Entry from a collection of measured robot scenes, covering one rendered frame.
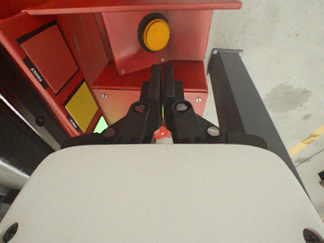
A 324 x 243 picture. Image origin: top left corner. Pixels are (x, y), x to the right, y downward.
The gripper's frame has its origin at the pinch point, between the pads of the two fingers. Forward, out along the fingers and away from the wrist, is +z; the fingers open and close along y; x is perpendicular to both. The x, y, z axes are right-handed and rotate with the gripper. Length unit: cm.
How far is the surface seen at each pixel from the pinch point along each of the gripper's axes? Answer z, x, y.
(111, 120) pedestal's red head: 7.3, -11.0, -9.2
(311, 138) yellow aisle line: 73, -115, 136
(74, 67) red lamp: 6.0, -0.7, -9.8
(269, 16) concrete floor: 80, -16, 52
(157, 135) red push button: 3.7, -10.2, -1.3
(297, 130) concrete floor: 74, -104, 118
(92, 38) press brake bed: 29.5, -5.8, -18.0
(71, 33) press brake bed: 22.4, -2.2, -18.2
